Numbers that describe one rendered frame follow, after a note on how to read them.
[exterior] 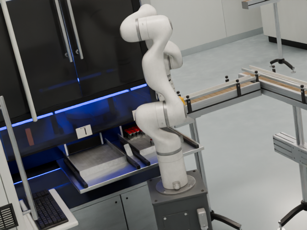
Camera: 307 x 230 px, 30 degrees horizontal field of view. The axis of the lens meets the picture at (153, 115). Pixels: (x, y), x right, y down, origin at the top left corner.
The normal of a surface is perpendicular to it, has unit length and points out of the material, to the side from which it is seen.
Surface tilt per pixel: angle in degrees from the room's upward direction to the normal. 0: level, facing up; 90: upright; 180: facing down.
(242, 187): 0
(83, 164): 0
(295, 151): 90
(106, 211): 90
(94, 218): 90
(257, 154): 0
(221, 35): 90
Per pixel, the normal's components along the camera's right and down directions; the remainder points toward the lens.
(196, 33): 0.39, 0.24
